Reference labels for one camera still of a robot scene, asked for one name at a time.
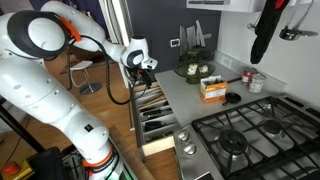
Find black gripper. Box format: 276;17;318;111
129;68;152;87

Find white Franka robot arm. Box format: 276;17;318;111
0;1;157;180

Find open cutlery drawer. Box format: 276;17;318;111
129;82;180;159

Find small digital timer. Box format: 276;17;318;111
170;39;180;47

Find green glass tiered stand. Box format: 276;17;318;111
174;48;215;84

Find white bar stool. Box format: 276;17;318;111
70;61;102;95

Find orange cardboard box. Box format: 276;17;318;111
200;75;227;103

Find small black cast pan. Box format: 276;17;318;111
223;92;241;106

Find red labelled tin can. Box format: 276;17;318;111
242;67;257;86

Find white upper cabinet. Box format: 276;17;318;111
186;0;266;13

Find white labelled tin can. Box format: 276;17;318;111
248;73;266;94

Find black oven mitt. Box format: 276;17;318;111
250;0;290;64

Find stainless gas stove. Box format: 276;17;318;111
174;96;320;180

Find hanging steel ladle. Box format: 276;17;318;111
279;0;318;41

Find red emergency stop button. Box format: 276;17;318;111
2;161;21;176

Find white wall outlet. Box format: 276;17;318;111
221;57;232;68

